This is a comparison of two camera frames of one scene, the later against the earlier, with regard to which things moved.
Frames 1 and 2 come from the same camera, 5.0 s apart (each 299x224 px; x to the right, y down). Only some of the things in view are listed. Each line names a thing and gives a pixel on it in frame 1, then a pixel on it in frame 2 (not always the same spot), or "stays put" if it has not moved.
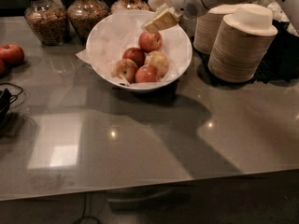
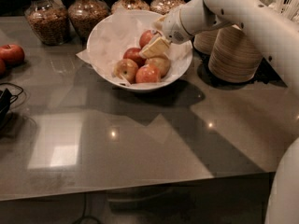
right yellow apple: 157,60 stays put
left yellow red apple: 126,68 stays put
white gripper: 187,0 to 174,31
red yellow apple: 150,41 stays put
